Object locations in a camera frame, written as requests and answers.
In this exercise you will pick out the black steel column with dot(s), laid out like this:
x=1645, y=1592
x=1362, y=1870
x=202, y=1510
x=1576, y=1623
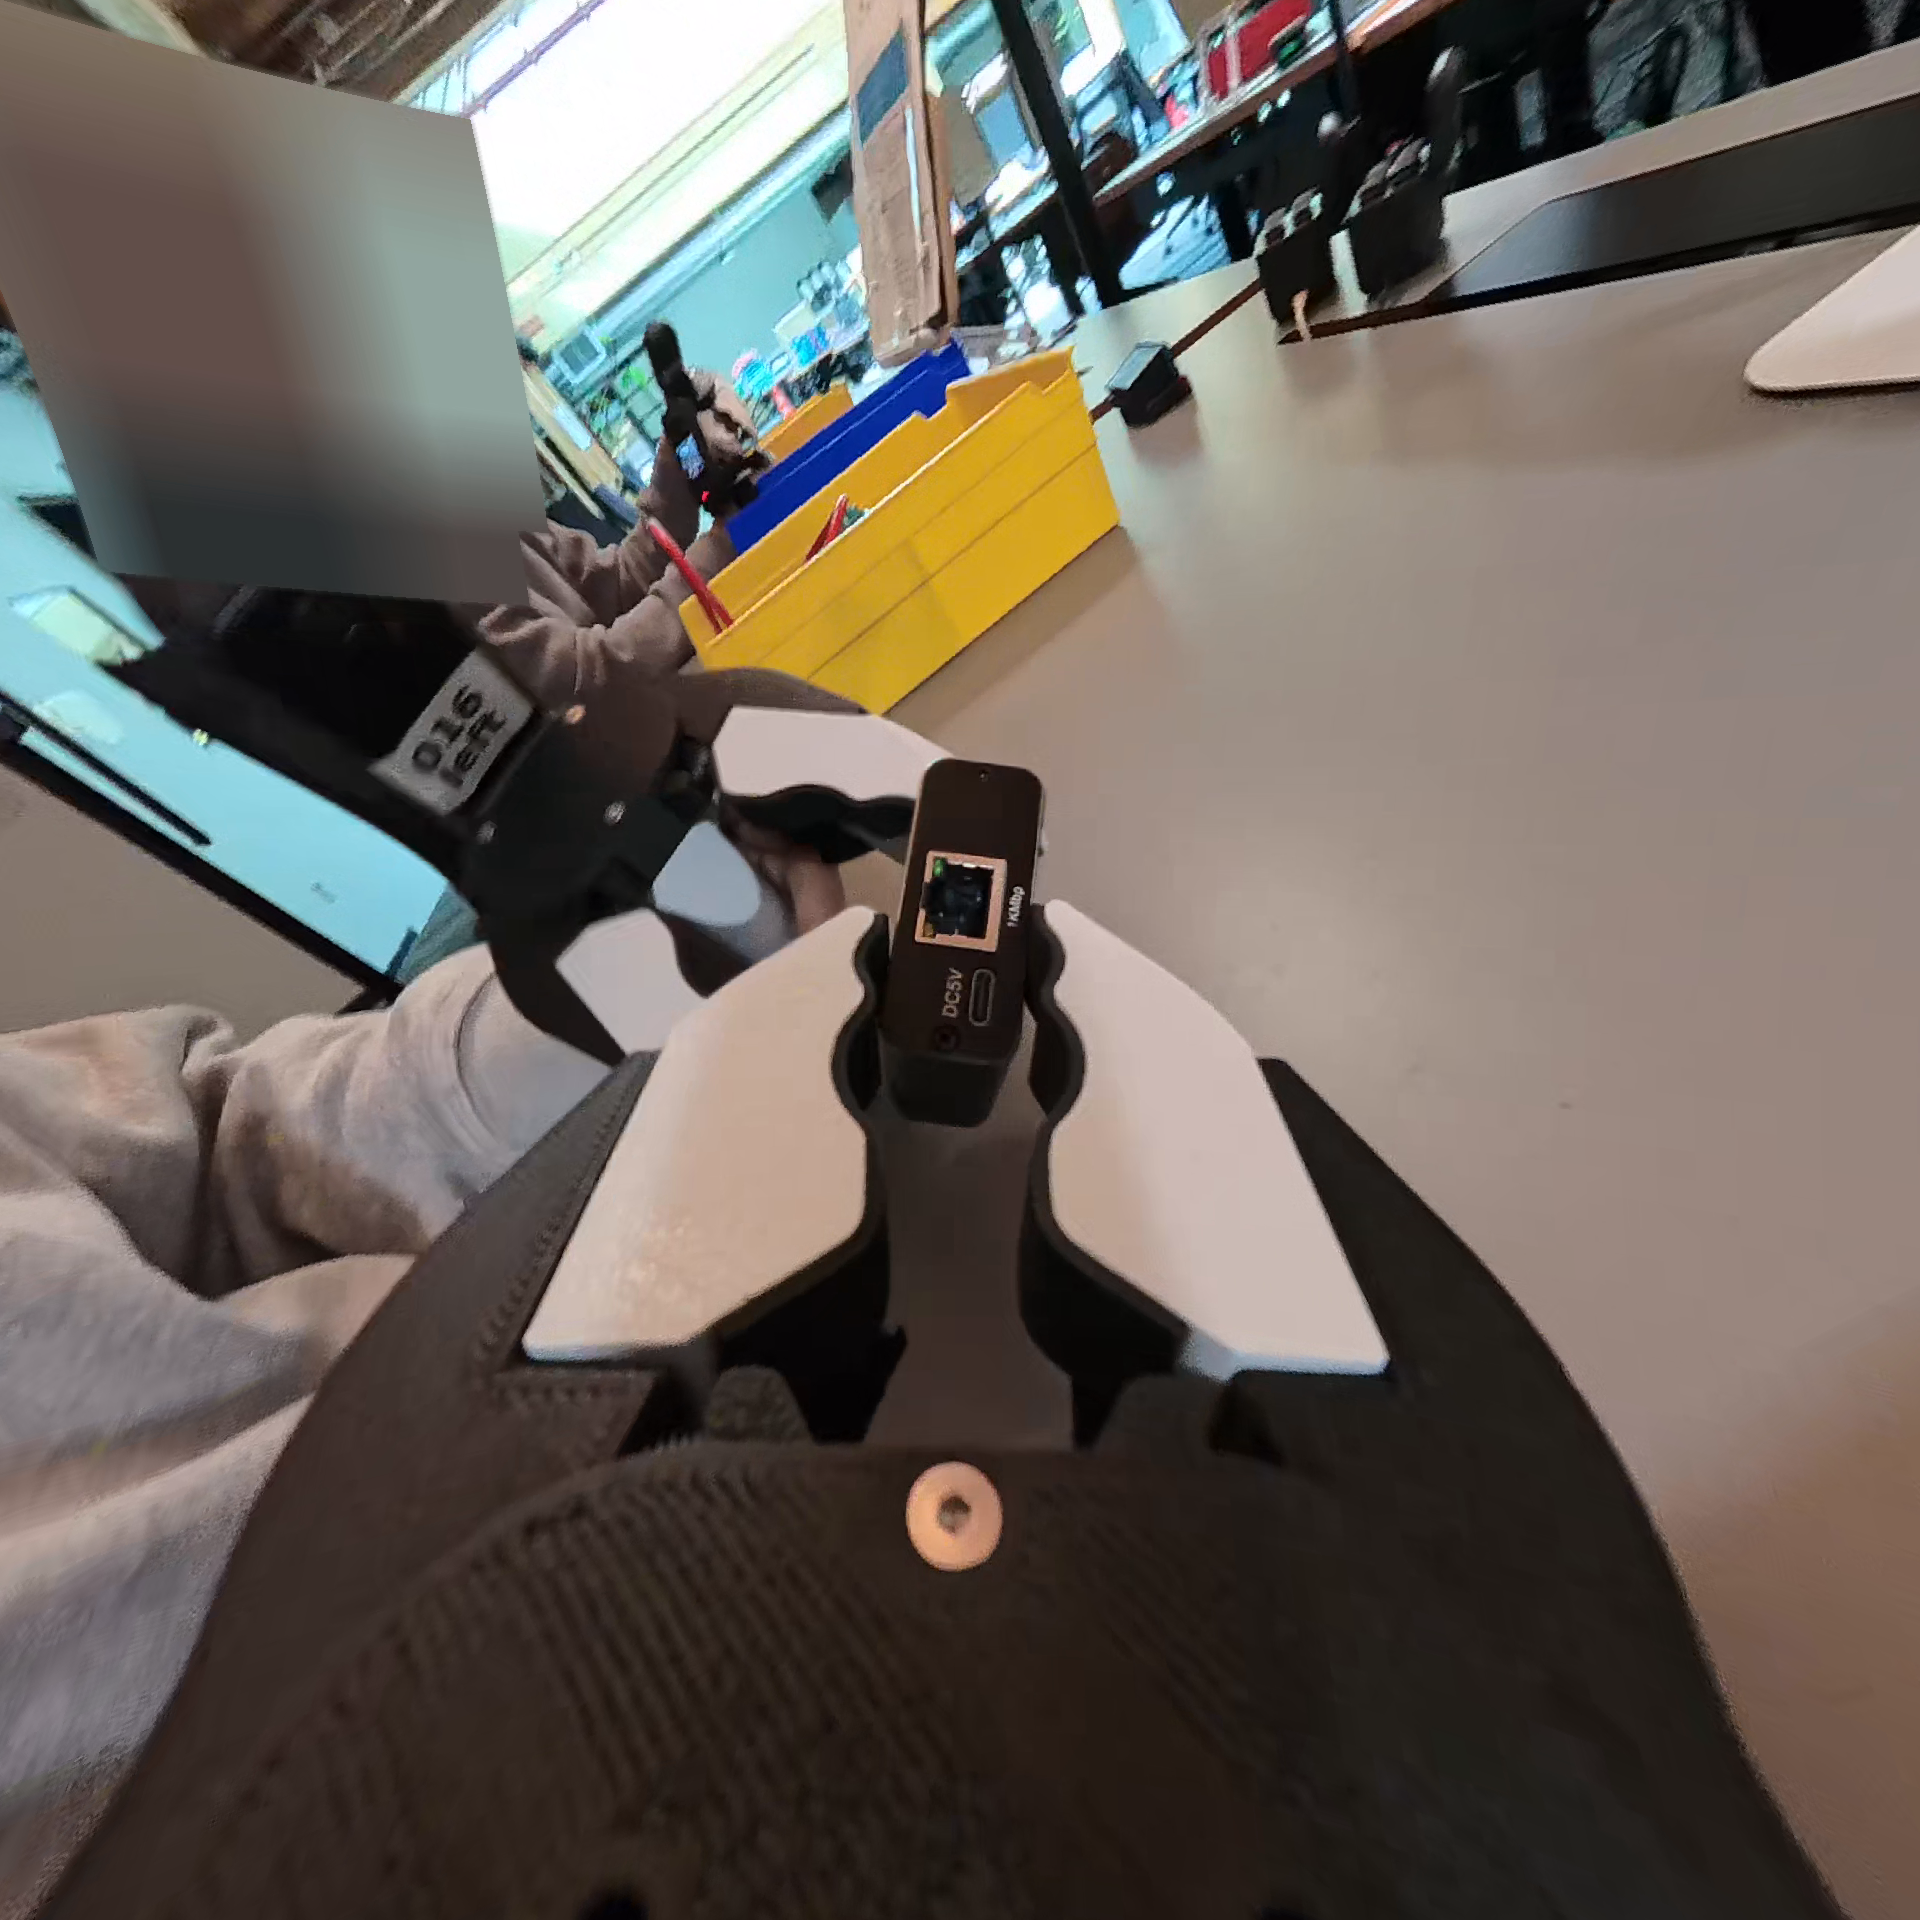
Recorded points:
x=1049, y=135

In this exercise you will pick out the blue plastic bin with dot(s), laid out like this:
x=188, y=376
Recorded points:
x=842, y=465

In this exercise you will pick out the white laptop stand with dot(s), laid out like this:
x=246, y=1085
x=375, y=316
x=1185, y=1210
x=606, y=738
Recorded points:
x=1854, y=338

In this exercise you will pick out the tall brown cardboard box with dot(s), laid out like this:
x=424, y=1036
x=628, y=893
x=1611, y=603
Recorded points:
x=901, y=165

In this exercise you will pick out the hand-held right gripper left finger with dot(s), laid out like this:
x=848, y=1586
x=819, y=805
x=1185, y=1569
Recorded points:
x=721, y=1185

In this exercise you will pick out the person's left forearm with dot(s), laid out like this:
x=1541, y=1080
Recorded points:
x=391, y=1080

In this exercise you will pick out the small black charger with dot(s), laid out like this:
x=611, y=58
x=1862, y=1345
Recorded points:
x=1146, y=383

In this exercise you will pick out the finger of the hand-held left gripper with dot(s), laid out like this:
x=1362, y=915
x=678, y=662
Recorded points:
x=819, y=750

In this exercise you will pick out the yellow plastic bin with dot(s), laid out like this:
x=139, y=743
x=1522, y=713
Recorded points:
x=962, y=569

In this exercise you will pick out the person's left hand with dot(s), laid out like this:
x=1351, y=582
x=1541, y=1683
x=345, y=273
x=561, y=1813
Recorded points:
x=808, y=893

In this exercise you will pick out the black network adapter box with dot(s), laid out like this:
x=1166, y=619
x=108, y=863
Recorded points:
x=962, y=1049

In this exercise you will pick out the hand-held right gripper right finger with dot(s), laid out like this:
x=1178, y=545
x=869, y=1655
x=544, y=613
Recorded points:
x=1202, y=1200

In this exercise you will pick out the black dock block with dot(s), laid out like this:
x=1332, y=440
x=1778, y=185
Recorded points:
x=1299, y=265
x=1395, y=225

